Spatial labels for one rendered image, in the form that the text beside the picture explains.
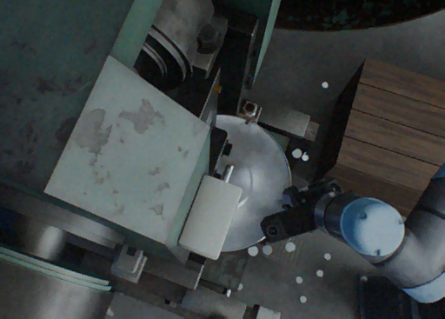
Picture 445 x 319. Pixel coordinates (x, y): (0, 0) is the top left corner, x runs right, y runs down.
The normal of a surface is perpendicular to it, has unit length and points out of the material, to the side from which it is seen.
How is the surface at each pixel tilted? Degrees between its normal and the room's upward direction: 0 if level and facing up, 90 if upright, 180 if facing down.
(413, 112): 0
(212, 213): 0
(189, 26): 62
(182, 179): 45
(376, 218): 19
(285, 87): 0
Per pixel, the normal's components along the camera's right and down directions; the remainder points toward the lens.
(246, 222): 0.07, -0.23
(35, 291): 0.55, -0.03
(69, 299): 0.72, 0.09
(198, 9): 0.84, 0.18
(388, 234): 0.18, 0.04
